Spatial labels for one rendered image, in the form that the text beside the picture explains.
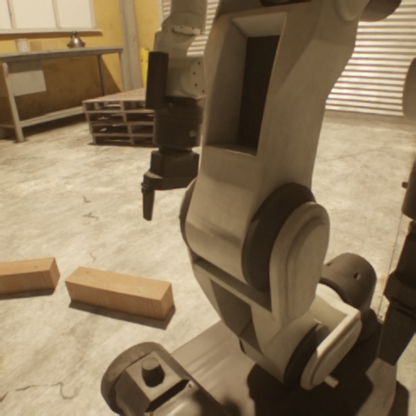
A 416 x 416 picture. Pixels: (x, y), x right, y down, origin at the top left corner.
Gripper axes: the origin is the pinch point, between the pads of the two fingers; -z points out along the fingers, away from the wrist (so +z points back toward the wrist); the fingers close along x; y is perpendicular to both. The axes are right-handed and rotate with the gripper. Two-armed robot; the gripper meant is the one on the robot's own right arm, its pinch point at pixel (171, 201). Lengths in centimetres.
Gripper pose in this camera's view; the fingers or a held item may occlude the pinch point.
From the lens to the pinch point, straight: 63.0
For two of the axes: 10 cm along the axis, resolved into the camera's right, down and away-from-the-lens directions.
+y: 6.6, 3.0, -6.9
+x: -7.4, 1.3, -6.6
